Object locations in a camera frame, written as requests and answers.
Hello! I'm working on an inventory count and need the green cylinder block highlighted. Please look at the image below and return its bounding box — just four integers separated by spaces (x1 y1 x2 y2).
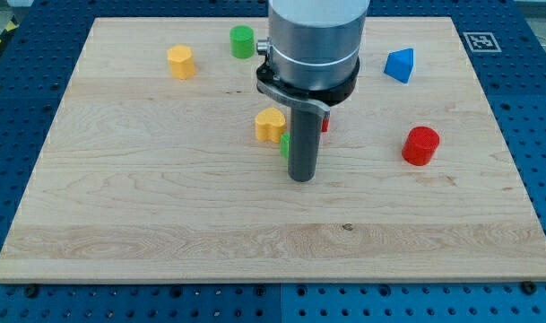
230 25 255 59

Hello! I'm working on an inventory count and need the yellow heart block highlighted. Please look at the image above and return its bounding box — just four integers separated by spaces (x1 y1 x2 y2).
255 107 286 143

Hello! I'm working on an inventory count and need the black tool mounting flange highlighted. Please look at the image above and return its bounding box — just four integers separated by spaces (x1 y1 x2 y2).
256 59 360 118

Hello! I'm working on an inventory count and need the wooden board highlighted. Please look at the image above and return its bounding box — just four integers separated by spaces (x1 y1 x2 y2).
0 17 546 284

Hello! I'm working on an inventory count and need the red block behind tool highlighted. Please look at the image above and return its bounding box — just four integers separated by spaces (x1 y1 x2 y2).
321 118 330 133

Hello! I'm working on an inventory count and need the white fiducial marker tag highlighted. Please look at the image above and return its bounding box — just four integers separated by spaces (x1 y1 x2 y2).
463 31 501 53

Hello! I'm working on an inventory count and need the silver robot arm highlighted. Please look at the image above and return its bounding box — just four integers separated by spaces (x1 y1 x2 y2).
266 0 369 91

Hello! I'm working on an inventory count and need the yellow hexagon block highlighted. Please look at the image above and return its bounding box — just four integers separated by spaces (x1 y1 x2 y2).
167 45 196 80

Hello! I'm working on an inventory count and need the green block behind tool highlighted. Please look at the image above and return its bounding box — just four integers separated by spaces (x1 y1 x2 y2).
280 133 290 159

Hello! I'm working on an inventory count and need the red cylinder block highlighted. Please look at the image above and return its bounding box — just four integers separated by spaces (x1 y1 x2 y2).
402 126 440 166

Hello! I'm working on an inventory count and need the dark grey cylindrical pointer tool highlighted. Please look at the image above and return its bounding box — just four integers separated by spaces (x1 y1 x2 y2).
288 109 323 182

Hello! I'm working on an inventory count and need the blue triangular prism block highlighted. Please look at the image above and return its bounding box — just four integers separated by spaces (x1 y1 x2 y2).
384 48 414 83

